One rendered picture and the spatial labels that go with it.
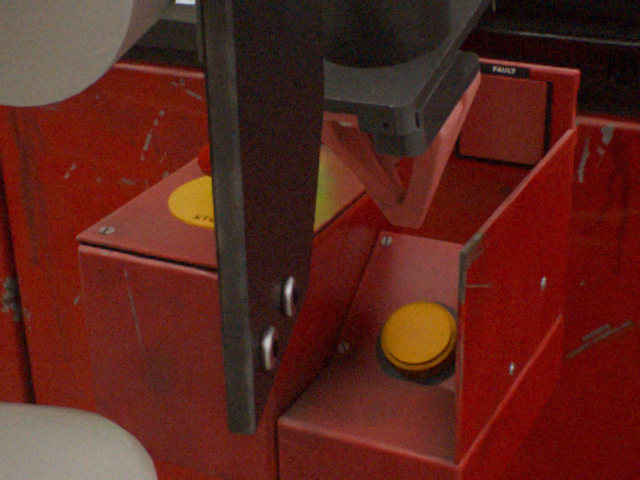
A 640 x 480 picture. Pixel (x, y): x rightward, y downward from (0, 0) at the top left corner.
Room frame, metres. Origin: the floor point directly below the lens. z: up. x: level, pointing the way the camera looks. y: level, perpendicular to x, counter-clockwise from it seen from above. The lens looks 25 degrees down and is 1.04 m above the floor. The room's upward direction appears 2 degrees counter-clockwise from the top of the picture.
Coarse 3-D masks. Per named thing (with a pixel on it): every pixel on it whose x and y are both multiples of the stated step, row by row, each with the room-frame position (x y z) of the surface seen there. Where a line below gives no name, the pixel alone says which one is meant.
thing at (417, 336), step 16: (416, 304) 0.57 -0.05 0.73; (432, 304) 0.57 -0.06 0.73; (400, 320) 0.56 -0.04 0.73; (416, 320) 0.56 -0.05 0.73; (432, 320) 0.56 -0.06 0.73; (448, 320) 0.55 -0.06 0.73; (384, 336) 0.56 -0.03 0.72; (400, 336) 0.55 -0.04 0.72; (416, 336) 0.55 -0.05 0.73; (432, 336) 0.55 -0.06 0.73; (448, 336) 0.55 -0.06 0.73; (384, 352) 0.55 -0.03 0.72; (400, 352) 0.54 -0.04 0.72; (416, 352) 0.54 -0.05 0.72; (432, 352) 0.54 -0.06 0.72; (448, 352) 0.54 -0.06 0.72; (400, 368) 0.54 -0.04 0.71; (416, 368) 0.54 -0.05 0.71; (432, 368) 0.54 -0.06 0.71
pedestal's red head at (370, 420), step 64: (512, 64) 0.62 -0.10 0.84; (576, 128) 0.61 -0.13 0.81; (320, 192) 0.60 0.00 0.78; (512, 192) 0.53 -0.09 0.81; (128, 256) 0.55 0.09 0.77; (192, 256) 0.53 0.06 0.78; (320, 256) 0.56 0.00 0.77; (384, 256) 0.61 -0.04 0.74; (448, 256) 0.60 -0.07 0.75; (512, 256) 0.53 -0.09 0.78; (128, 320) 0.55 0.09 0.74; (192, 320) 0.53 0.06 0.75; (320, 320) 0.56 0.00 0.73; (384, 320) 0.57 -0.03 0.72; (512, 320) 0.53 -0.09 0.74; (128, 384) 0.55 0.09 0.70; (192, 384) 0.53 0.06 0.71; (320, 384) 0.54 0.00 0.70; (384, 384) 0.54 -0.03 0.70; (448, 384) 0.54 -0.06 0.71; (512, 384) 0.53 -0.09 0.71; (192, 448) 0.53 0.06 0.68; (256, 448) 0.52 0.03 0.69; (320, 448) 0.50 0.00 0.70; (384, 448) 0.49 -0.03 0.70; (448, 448) 0.48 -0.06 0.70; (512, 448) 0.53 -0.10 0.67
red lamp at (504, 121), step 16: (480, 80) 0.63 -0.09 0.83; (496, 80) 0.62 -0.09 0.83; (512, 80) 0.62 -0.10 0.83; (480, 96) 0.63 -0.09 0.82; (496, 96) 0.62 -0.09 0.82; (512, 96) 0.62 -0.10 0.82; (528, 96) 0.61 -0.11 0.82; (544, 96) 0.61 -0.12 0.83; (480, 112) 0.63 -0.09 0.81; (496, 112) 0.62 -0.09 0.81; (512, 112) 0.62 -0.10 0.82; (528, 112) 0.61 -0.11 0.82; (544, 112) 0.61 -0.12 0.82; (464, 128) 0.63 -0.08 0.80; (480, 128) 0.63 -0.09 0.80; (496, 128) 0.62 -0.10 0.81; (512, 128) 0.62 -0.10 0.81; (528, 128) 0.61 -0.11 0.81; (464, 144) 0.63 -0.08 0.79; (480, 144) 0.63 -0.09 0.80; (496, 144) 0.62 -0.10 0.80; (512, 144) 0.62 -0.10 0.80; (528, 144) 0.61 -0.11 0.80; (512, 160) 0.62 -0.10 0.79; (528, 160) 0.61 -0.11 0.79
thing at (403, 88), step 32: (352, 0) 0.48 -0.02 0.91; (384, 0) 0.48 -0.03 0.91; (416, 0) 0.48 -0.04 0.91; (448, 0) 0.50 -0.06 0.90; (480, 0) 0.52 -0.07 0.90; (352, 32) 0.48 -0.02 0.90; (384, 32) 0.48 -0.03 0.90; (416, 32) 0.48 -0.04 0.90; (448, 32) 0.50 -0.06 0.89; (352, 64) 0.49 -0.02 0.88; (384, 64) 0.48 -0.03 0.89; (416, 64) 0.48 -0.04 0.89; (448, 64) 0.49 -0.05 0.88; (352, 96) 0.47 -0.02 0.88; (384, 96) 0.46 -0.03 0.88; (416, 96) 0.46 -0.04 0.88; (384, 128) 0.46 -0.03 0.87; (416, 128) 0.46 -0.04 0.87
